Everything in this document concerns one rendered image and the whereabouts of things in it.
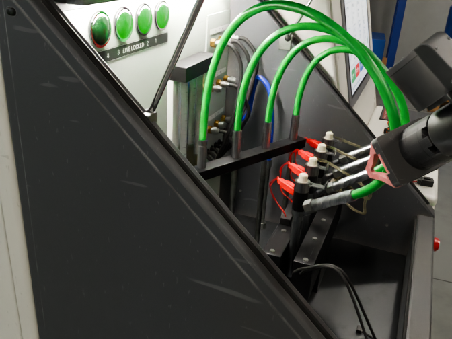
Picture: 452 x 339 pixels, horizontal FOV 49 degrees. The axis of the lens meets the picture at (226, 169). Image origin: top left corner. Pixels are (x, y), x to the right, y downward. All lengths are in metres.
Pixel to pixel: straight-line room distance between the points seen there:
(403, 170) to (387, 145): 0.04
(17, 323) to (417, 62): 0.70
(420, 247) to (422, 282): 0.12
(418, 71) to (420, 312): 0.49
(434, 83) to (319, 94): 0.63
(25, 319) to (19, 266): 0.10
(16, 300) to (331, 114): 0.76
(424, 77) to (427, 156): 0.10
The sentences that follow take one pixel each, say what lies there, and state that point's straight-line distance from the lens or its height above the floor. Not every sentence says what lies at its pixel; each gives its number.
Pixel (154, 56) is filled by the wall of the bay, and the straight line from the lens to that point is 0.89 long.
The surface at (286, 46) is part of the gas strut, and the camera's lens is 1.16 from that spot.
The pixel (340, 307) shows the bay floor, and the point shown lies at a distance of 1.08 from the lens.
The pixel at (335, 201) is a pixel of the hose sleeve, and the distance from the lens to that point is 0.76.
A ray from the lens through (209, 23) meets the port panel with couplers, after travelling 1.09.
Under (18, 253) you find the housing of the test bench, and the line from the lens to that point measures 0.79.
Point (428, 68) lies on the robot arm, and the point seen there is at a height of 1.40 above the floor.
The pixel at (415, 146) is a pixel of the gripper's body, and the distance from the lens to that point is 0.62.
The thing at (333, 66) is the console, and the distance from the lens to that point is 1.19.
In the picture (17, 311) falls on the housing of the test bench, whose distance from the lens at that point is 0.87.
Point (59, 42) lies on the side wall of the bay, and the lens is 0.60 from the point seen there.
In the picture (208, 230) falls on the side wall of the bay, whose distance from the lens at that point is 0.58.
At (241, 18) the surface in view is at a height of 1.39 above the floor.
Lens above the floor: 1.51
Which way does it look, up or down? 25 degrees down
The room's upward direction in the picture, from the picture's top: 4 degrees clockwise
